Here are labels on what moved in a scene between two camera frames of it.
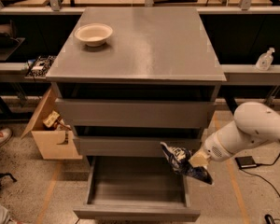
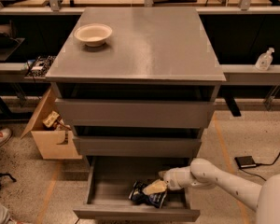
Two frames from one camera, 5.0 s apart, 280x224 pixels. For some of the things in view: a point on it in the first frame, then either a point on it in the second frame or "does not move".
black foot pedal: (245, 161) does not move
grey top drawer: (136, 112) does not move
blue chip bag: (179, 159) -> (137, 195)
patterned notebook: (40, 65) does not move
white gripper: (214, 148) -> (174, 178)
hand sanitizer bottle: (265, 60) does not move
